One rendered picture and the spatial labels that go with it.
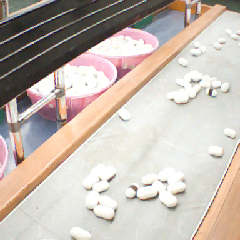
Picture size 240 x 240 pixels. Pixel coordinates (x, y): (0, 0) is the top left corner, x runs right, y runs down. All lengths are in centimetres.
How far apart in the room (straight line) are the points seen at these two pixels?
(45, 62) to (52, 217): 33
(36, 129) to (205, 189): 47
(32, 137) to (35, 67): 57
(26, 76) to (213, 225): 39
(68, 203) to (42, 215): 5
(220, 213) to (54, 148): 35
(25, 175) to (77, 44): 33
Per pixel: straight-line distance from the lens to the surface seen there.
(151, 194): 67
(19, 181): 69
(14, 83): 37
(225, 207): 66
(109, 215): 63
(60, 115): 82
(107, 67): 108
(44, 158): 73
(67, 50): 43
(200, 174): 75
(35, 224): 64
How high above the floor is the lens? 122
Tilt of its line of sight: 34 degrees down
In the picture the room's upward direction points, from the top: 2 degrees clockwise
